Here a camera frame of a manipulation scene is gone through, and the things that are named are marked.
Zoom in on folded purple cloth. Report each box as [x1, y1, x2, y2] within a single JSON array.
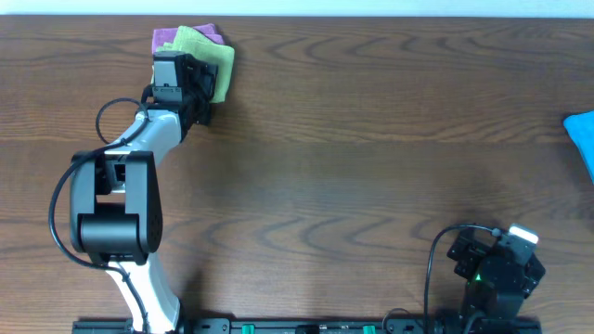
[[151, 23, 225, 53]]

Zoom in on green microfiber cloth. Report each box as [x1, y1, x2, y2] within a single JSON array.
[[156, 26, 235, 103]]

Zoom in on blue cloth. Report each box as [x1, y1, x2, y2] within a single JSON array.
[[563, 111, 594, 180]]

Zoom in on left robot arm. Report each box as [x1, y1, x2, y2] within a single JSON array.
[[63, 51, 219, 333]]

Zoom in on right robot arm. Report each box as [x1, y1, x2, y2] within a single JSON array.
[[441, 225, 546, 334]]

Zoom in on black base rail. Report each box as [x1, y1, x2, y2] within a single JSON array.
[[71, 317, 543, 334]]

